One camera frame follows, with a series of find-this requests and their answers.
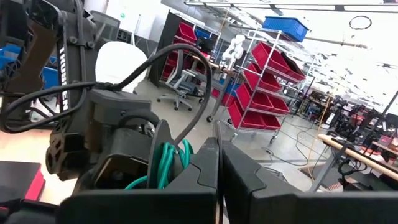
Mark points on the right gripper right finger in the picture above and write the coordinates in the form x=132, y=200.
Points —
x=311, y=208

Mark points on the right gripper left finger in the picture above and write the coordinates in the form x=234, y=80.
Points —
x=140, y=208

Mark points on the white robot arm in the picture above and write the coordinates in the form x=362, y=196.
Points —
x=233, y=51

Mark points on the black background robot arm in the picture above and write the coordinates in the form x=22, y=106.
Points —
x=345, y=121

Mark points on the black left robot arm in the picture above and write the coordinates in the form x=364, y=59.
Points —
x=71, y=37

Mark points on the white rounded object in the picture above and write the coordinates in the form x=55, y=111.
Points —
x=121, y=62

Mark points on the grey office chair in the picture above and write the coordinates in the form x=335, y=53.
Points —
x=180, y=84

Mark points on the wooden workbench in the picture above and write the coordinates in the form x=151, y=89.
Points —
x=357, y=155

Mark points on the rack with blue bins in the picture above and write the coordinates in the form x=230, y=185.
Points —
x=49, y=77

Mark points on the metal rack with red bins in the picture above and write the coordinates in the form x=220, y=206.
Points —
x=186, y=34
x=261, y=93

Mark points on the red and black box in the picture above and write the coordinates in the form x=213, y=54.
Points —
x=18, y=179

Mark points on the blue plastic bin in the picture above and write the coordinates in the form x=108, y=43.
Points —
x=286, y=28

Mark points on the long ceiling light strip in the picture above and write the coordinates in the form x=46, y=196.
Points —
x=280, y=6

